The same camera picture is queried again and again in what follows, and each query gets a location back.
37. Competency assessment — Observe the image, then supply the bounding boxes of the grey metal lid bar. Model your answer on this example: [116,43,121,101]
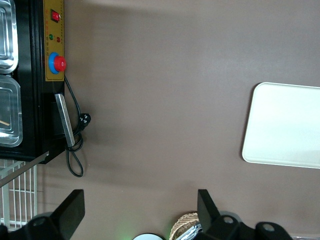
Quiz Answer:
[0,152,50,188]

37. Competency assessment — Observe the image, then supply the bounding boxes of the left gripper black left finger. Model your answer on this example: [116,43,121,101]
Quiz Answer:
[27,189,86,240]

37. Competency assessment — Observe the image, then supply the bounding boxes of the cream plastic tray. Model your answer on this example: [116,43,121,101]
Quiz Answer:
[241,81,320,170]

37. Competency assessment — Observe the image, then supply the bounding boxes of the white wire rack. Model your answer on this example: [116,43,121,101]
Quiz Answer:
[0,159,38,230]

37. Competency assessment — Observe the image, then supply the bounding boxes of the red rocker switch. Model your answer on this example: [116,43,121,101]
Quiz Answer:
[50,8,62,23]

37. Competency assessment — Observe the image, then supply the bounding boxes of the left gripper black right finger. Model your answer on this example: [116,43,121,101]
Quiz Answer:
[197,189,251,240]

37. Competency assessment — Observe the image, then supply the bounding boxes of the black power cable with plug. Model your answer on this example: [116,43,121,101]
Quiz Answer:
[64,74,92,178]

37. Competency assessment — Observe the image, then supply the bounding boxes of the black food warmer appliance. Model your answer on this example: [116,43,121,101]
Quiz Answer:
[0,0,66,165]

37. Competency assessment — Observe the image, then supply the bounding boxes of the yellow control panel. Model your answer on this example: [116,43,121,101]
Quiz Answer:
[42,0,65,83]

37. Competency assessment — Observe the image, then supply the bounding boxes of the steel pan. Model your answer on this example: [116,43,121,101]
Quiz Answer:
[0,73,24,147]
[0,0,20,75]

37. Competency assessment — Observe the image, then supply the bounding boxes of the light wicker basket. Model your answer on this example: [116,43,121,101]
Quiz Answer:
[169,211,201,240]

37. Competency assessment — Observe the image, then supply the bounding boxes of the red emergency stop knob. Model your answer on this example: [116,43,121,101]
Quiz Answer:
[48,51,68,75]

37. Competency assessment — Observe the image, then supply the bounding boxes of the metal handle bar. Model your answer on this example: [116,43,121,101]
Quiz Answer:
[54,93,76,148]

